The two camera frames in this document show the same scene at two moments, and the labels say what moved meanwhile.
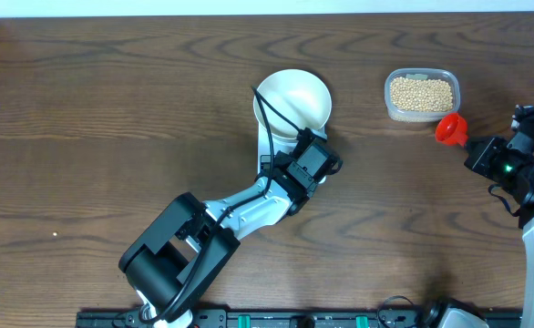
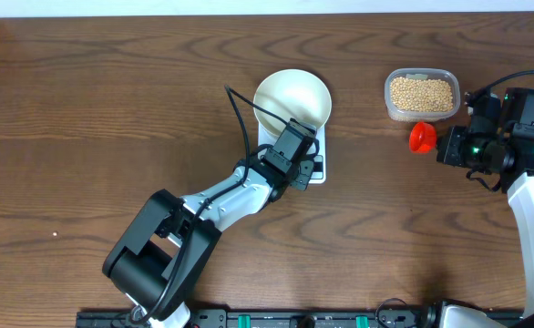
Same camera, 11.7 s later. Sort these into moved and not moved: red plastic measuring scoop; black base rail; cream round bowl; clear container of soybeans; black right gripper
Moved: black right gripper; red plastic measuring scoop
Not moved: clear container of soybeans; black base rail; cream round bowl
